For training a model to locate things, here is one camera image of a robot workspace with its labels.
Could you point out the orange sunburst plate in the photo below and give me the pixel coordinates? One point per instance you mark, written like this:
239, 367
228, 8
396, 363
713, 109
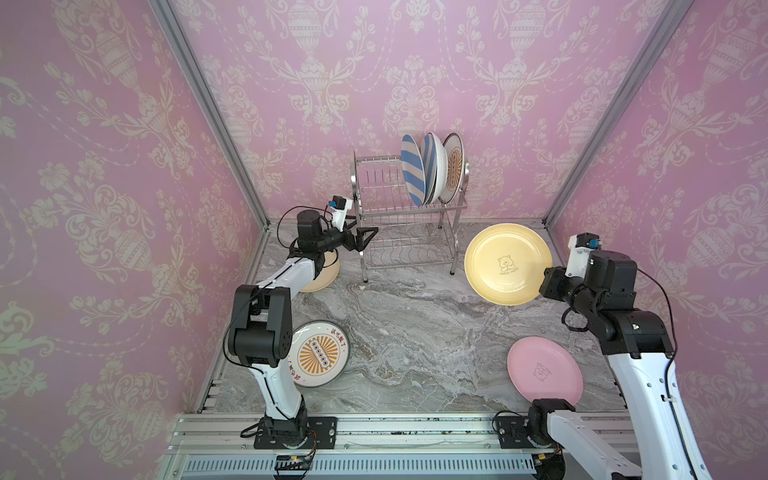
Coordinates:
454, 148
319, 353

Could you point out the cream plate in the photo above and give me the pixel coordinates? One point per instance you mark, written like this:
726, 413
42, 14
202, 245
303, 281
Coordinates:
328, 274

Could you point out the pink plate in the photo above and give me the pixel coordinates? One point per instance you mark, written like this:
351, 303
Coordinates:
540, 368

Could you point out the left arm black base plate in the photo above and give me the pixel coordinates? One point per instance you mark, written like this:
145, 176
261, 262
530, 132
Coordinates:
319, 433

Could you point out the blue white striped plate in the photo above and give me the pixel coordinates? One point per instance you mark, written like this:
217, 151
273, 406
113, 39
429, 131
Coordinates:
413, 172
429, 156

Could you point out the chrome two-tier dish rack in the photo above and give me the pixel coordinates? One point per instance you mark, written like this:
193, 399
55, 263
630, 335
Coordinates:
409, 235

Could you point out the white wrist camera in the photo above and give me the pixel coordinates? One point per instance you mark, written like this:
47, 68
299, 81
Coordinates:
339, 207
580, 247

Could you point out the small circuit board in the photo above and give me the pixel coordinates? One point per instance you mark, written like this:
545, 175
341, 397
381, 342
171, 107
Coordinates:
293, 462

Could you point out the left aluminium corner post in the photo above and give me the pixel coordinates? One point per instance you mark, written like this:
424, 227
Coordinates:
194, 74

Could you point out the right aluminium corner post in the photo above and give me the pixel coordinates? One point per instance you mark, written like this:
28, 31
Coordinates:
662, 31

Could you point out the blue white striped plate front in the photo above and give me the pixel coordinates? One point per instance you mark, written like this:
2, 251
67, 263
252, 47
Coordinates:
429, 156

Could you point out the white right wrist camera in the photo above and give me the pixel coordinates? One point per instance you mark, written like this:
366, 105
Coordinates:
580, 247

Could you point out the aluminium corner post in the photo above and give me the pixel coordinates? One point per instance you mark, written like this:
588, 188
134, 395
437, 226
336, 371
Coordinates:
662, 31
194, 74

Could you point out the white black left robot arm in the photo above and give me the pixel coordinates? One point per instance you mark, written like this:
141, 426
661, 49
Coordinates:
260, 332

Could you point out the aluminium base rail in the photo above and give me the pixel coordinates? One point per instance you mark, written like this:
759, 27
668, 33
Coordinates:
368, 446

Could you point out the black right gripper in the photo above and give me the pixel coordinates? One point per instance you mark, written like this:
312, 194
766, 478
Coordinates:
552, 284

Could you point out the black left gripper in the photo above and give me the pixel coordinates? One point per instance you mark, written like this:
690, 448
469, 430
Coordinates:
356, 245

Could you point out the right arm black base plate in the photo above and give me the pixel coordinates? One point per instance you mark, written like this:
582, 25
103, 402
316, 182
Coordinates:
519, 432

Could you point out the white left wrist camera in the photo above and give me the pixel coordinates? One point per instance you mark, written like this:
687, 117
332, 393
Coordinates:
339, 207

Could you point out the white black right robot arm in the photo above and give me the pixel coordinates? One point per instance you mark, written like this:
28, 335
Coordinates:
641, 356

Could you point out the yellow plate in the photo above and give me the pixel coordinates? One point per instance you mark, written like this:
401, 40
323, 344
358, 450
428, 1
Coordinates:
505, 263

